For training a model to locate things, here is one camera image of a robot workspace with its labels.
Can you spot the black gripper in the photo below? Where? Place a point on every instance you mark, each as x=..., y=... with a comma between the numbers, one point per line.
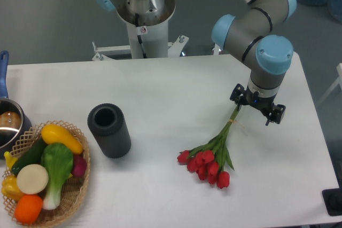
x=265, y=105

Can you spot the red tulip bouquet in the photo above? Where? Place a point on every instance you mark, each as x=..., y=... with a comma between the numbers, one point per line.
x=208, y=161

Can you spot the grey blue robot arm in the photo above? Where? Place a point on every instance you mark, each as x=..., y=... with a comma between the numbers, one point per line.
x=249, y=39

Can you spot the black device at table edge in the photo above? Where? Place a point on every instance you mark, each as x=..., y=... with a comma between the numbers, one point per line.
x=332, y=201

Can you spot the dark grey ribbed vase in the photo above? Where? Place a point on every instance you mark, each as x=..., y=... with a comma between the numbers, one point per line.
x=108, y=126

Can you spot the red radish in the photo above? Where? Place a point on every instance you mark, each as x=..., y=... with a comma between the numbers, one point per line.
x=79, y=166

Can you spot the woven wicker basket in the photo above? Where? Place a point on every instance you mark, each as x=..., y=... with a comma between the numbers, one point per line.
x=73, y=191

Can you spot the green bok choy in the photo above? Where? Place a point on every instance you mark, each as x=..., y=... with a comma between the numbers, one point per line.
x=57, y=159

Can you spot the yellow squash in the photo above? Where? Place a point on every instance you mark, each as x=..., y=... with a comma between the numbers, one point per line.
x=53, y=133

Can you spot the dark green cucumber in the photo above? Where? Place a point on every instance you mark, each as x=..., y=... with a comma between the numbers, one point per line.
x=31, y=156

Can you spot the beige round disc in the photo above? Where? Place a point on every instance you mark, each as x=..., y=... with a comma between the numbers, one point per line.
x=32, y=179

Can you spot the orange fruit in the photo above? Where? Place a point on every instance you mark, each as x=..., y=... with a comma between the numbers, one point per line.
x=28, y=209

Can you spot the yellow banana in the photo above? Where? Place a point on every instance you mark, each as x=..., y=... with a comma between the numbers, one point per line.
x=10, y=159

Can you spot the yellow bell pepper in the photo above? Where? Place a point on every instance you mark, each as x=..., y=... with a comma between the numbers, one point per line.
x=10, y=188

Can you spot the white chair frame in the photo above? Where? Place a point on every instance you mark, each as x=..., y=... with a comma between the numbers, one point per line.
x=336, y=83

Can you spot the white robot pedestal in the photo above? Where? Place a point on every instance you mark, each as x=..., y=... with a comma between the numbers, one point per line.
x=147, y=24

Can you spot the blue handled steel saucepan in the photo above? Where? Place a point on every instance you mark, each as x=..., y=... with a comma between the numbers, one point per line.
x=14, y=121

